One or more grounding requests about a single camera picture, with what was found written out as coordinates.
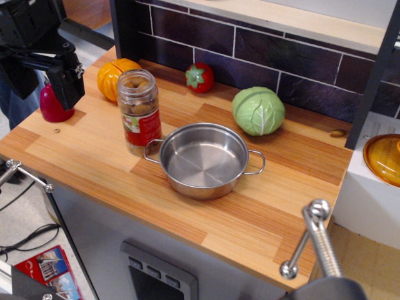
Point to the stainless steel pot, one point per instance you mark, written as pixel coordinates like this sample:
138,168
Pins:
205,161

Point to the grey toy oven panel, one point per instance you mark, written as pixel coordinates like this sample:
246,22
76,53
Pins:
154,278

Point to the wooden upper shelf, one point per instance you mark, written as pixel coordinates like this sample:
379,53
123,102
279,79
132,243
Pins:
327,29

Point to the amber glass lid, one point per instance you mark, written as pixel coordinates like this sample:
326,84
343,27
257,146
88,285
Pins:
381,155

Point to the loose almond on counter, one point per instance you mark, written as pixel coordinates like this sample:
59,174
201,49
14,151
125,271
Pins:
337,133

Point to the clear jar of almonds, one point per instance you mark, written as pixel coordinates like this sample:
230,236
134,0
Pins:
138,101

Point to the person leg in jeans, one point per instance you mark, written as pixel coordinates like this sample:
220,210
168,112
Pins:
16,109

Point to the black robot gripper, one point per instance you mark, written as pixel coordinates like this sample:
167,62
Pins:
30,41

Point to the right metal clamp screw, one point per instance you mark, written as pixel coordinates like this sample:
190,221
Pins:
315,214

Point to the red postcard booklet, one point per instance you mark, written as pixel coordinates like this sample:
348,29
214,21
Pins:
52,269

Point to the green toy cabbage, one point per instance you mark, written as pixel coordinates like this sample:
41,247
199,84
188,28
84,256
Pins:
258,111

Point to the orange toy pumpkin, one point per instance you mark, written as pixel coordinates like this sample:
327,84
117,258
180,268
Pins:
109,73

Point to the magenta toy vegetable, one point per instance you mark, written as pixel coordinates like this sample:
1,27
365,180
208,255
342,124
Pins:
51,108

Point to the red toy tomato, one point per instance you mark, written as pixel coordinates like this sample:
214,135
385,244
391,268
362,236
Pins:
199,77

